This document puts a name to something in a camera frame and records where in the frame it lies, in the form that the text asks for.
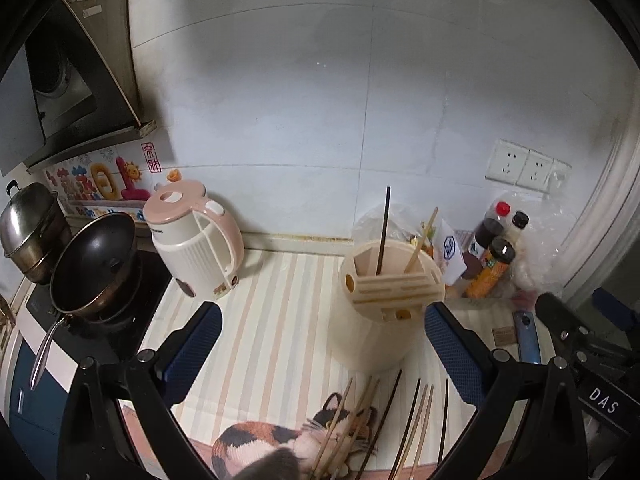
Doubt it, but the wire storage rack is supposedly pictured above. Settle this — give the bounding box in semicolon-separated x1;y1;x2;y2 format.
444;228;522;304

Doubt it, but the clear plastic bag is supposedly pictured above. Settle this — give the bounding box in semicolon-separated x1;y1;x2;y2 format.
489;166;575;310

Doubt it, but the range hood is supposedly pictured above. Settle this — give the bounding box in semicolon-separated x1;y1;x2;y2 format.
1;0;156;174

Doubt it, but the brown card label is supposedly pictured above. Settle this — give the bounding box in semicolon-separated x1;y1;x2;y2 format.
492;326;518;348

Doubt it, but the white blue snack packet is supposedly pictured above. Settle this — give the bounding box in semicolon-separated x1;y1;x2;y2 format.
432;217;466;286

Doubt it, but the white wall socket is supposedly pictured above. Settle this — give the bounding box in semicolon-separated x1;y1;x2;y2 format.
485;140;530;185
516;151;553;192

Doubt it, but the black frying pan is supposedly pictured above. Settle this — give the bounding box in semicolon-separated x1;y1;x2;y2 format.
28;212;137;390

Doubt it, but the beige utensil holder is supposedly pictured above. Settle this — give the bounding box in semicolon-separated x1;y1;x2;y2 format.
329;240;446;375

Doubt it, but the dark brown chopstick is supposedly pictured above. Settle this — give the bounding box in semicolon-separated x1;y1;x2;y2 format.
375;185;392;276
355;368;402;480
437;378;449;465
387;377;422;480

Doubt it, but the black induction cooktop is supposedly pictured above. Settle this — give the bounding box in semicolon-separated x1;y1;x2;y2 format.
22;249;174;366

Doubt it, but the stainless steel pot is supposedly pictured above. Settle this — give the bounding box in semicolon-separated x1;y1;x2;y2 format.
1;180;72;284

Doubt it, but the black cap white bottle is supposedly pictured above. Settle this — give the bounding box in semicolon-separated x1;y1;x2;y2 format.
503;210;529;248

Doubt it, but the light bamboo chopstick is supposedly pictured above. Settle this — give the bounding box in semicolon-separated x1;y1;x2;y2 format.
404;207;439;273
317;377;380;479
307;377;378;479
392;385;427;480
308;378;352;480
408;385;434;480

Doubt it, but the blue smartphone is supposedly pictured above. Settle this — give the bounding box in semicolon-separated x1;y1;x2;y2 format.
513;311;541;364

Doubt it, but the blue cabinet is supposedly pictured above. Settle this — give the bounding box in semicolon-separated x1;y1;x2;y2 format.
9;336;67;479

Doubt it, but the pink white electric kettle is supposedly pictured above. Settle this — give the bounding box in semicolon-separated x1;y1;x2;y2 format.
143;180;244;300

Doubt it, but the orange seasoning bottle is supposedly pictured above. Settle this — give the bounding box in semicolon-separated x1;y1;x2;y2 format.
464;236;515;299

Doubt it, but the colorful wall sticker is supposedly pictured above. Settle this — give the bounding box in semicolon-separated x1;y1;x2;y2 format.
42;140;163;223

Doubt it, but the red cap soy sauce bottle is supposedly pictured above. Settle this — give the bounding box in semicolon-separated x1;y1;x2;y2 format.
474;200;511;255

